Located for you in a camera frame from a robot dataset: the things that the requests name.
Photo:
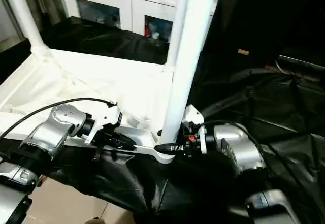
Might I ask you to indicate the white plastic table top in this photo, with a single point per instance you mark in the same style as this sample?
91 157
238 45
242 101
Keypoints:
76 81

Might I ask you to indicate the white plastic table leg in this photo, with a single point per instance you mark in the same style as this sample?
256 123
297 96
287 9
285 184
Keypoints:
176 31
188 56
23 18

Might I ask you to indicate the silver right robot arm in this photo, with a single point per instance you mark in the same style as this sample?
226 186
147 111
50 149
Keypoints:
241 147

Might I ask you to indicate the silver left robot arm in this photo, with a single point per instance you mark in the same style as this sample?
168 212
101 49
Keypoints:
56 130

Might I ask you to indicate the black mat cover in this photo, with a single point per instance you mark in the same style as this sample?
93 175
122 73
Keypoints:
279 102

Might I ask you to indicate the small tan block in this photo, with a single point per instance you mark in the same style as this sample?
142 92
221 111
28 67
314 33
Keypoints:
243 52

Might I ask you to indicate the small white cup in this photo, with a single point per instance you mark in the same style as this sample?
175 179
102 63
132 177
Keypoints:
156 34

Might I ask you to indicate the red item in cabinet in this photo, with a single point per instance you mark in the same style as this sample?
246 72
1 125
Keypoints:
147 29

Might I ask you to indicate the white cabinet with glass doors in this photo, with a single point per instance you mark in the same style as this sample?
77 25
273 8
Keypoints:
137 10

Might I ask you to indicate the long black pole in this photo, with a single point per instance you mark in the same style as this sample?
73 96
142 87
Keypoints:
302 60

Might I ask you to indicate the grey metal rack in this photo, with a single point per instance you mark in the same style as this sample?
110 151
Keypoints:
48 3

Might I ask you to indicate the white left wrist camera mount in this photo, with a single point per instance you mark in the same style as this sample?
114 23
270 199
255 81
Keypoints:
111 116

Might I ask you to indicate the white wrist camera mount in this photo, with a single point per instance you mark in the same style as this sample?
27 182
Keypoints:
111 116
194 114

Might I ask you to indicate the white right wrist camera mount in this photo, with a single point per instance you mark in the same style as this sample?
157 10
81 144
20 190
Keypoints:
194 114

